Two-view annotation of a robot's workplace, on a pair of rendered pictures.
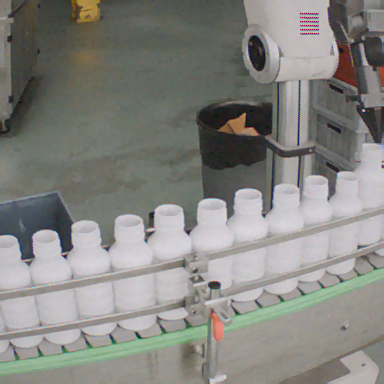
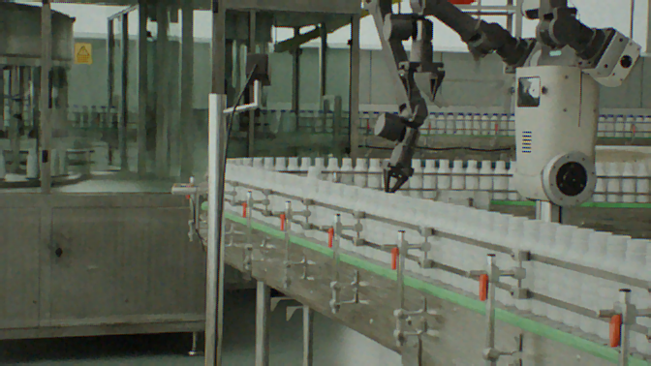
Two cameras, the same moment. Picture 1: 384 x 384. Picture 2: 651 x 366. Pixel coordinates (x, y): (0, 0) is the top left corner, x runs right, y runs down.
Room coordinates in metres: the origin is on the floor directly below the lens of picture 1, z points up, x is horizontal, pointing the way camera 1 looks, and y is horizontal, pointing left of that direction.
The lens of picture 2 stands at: (1.40, -3.98, 1.35)
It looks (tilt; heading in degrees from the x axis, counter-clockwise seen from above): 3 degrees down; 96
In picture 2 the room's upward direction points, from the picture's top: 1 degrees clockwise
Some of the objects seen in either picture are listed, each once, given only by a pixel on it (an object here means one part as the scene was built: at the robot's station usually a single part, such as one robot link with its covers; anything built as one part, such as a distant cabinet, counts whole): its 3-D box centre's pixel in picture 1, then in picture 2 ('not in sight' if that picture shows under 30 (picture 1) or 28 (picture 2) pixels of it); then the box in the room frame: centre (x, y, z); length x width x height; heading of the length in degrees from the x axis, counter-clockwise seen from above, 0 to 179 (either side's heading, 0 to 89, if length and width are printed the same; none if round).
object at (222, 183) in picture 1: (250, 188); not in sight; (2.66, -0.24, 0.32); 0.45 x 0.45 x 0.64
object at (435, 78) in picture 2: not in sight; (427, 83); (1.29, -0.65, 1.44); 0.07 x 0.07 x 0.09; 24
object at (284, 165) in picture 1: (286, 210); not in sight; (1.64, -0.25, 0.74); 0.11 x 0.11 x 0.40; 23
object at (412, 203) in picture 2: not in sight; (414, 233); (1.28, -1.05, 1.08); 0.06 x 0.06 x 0.17
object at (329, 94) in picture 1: (371, 93); not in sight; (3.38, -0.99, 0.55); 0.61 x 0.41 x 0.22; 121
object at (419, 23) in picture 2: not in sight; (420, 31); (1.27, -0.66, 1.57); 0.07 x 0.06 x 0.07; 24
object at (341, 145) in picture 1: (370, 130); not in sight; (3.38, -0.99, 0.33); 0.61 x 0.41 x 0.22; 120
